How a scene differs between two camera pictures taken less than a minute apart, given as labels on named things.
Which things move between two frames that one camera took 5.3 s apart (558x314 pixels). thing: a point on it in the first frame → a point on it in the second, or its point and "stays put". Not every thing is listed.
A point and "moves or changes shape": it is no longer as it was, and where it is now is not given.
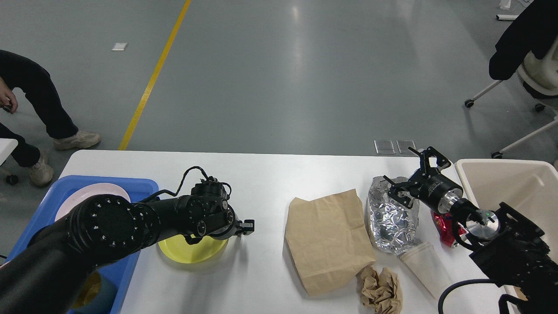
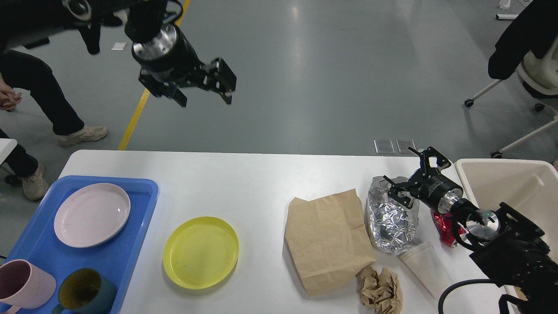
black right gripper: (437, 191) stays put
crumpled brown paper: (381, 293) stays put
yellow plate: (176, 247) moves or changes shape
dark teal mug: (97, 295) stays put
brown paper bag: (326, 240) stays put
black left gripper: (239, 227) → (167, 62)
